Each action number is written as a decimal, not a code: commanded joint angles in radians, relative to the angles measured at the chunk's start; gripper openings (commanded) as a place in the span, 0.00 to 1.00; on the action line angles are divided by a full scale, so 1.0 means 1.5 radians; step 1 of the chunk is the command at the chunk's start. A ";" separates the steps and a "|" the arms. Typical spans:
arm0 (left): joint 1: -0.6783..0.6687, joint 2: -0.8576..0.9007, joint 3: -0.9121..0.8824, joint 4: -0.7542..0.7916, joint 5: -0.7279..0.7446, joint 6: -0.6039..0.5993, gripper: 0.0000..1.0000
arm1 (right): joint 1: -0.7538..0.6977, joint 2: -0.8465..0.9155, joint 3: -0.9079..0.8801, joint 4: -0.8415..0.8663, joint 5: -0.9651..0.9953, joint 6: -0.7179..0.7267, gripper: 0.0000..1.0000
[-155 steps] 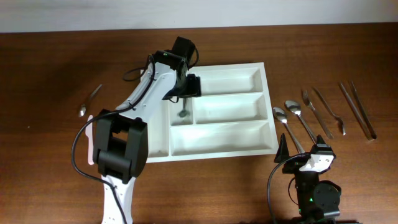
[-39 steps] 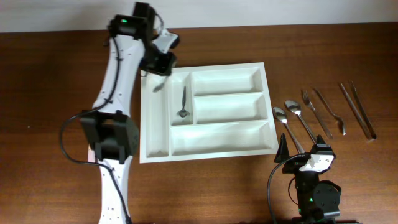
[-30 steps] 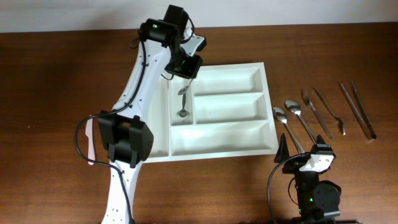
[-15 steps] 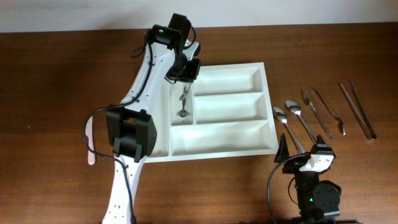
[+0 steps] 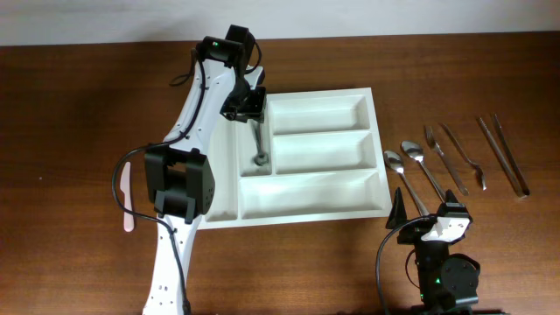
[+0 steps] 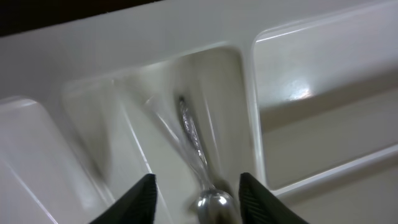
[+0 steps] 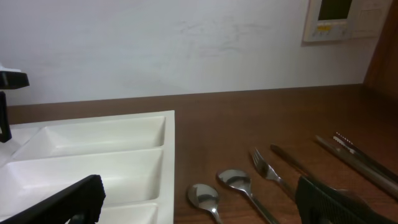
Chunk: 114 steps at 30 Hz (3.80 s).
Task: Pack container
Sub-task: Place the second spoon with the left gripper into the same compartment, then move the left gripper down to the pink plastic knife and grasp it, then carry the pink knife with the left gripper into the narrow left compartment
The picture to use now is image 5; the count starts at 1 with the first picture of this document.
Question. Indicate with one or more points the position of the steel fork straight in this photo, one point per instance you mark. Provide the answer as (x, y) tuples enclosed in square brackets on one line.
[(433, 144)]

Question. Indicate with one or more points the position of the white cutlery tray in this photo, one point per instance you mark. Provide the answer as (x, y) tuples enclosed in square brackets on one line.
[(325, 163)]

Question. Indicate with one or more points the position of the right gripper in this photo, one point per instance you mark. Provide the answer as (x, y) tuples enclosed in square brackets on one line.
[(398, 214)]

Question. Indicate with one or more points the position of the steel fork curved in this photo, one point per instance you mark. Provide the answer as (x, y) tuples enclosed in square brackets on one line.
[(480, 176)]

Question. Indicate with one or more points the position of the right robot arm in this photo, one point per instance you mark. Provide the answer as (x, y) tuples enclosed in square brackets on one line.
[(447, 282)]

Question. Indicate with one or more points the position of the steel tablespoon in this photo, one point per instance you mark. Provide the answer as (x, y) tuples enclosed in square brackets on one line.
[(395, 162), (416, 152)]

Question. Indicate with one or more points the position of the small teaspoon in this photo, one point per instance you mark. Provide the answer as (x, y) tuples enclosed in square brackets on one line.
[(261, 157)]

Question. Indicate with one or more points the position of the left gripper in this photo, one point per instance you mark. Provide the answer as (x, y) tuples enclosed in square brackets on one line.
[(255, 108)]

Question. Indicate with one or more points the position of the white plastic knife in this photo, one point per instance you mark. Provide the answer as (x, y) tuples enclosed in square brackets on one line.
[(128, 219)]

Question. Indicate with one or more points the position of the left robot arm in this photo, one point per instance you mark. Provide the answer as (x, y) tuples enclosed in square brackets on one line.
[(180, 180)]

